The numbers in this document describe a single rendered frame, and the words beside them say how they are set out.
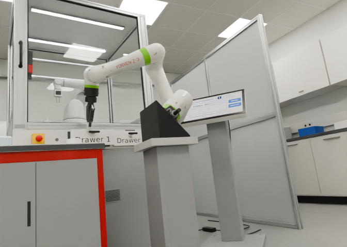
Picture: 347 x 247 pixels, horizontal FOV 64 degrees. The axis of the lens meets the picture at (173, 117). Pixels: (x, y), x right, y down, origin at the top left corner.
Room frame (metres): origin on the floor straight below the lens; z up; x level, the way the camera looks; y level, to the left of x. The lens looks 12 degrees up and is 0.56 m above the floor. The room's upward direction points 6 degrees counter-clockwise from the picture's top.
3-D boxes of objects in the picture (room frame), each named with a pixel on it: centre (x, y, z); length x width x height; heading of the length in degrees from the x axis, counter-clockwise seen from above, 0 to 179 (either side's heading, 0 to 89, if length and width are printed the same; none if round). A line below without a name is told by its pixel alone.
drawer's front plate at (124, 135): (2.10, 0.34, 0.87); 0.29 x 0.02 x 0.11; 124
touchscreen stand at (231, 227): (2.22, -0.34, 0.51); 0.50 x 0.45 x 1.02; 160
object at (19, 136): (2.35, 0.84, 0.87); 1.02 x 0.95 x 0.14; 124
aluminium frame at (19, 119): (2.35, 0.84, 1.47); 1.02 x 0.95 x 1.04; 124
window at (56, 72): (1.97, 0.58, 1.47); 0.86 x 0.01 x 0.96; 124
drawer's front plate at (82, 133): (1.86, 0.56, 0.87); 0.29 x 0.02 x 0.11; 124
